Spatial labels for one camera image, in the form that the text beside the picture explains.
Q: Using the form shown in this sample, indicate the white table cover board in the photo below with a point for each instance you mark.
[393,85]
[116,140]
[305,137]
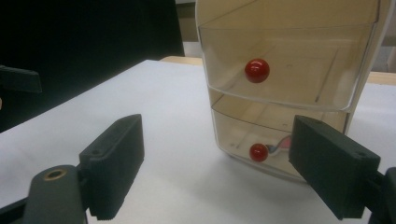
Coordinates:
[174,102]

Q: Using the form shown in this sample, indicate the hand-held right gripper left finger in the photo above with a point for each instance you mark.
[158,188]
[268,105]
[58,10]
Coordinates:
[115,161]

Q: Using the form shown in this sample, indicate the small pink fish toy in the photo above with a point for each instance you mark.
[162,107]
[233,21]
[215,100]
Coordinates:
[285,144]

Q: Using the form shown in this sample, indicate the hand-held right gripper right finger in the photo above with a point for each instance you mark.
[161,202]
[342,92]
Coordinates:
[333,168]

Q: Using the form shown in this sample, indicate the white drawer cabinet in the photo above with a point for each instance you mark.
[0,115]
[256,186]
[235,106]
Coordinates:
[386,18]

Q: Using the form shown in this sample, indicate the clear drawer with red knob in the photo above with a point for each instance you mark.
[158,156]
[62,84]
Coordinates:
[257,70]
[258,152]

